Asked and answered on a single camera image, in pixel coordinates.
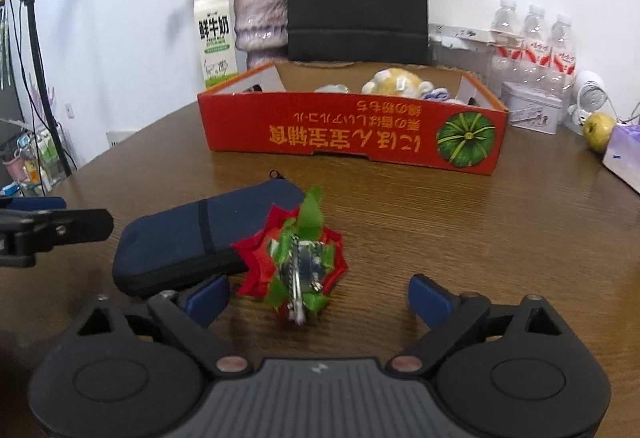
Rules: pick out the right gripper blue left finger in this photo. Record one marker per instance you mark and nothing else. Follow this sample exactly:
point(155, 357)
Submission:
point(205, 302)

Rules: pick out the purple tissue pack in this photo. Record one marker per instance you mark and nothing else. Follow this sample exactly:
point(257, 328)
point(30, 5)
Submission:
point(622, 156)

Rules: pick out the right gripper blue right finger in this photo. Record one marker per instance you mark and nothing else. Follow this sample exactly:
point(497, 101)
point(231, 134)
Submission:
point(431, 302)

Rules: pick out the green yellow apple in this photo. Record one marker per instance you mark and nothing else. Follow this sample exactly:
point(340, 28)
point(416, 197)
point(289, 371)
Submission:
point(597, 131)

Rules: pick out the water bottle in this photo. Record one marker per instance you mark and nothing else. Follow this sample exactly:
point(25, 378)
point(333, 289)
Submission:
point(562, 65)
point(536, 49)
point(504, 30)

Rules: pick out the white green milk carton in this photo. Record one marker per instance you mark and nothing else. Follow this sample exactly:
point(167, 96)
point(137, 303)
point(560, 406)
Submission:
point(216, 44)

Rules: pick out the water bottle left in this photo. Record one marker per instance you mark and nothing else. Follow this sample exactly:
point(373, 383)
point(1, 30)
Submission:
point(504, 30)

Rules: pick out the purple textured vase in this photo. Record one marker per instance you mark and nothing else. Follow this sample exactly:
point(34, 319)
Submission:
point(261, 30)

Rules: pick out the water bottle middle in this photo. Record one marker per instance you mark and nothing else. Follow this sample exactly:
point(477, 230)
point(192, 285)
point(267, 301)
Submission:
point(536, 49)

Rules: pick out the clear plastic food container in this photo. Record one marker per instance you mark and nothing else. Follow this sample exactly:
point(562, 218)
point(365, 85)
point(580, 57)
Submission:
point(469, 56)

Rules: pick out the small decorated tin box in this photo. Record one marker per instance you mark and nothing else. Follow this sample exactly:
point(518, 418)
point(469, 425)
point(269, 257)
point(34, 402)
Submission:
point(531, 108)

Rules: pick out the navy blue zip pouch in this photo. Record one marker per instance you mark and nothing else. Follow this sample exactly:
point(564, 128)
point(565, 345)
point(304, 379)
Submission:
point(181, 247)

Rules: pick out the red cardboard pumpkin box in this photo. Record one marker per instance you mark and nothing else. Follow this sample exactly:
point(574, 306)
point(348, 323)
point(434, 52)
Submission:
point(273, 109)

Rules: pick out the yellow white plush toy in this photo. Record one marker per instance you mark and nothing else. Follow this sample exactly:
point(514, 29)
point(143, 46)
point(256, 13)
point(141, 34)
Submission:
point(397, 83)

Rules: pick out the lavender fluffy towel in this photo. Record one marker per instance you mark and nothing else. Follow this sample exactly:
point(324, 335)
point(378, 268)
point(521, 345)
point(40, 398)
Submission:
point(440, 95)

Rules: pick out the water bottle right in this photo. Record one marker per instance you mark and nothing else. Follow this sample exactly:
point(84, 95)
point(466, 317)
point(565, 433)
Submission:
point(562, 65)

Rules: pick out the black light stand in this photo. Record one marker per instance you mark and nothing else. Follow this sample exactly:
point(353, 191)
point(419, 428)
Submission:
point(47, 118)

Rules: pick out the white flat carton box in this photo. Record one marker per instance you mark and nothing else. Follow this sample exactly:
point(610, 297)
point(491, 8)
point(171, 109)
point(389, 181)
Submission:
point(466, 34)

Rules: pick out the iridescent plastic item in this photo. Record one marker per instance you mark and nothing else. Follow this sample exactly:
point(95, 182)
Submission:
point(333, 88)

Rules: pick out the cluttered shelf rack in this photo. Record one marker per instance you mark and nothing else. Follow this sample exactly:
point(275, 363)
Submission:
point(30, 158)

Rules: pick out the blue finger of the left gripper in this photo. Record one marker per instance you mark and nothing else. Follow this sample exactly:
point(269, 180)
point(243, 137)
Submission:
point(82, 226)
point(32, 203)

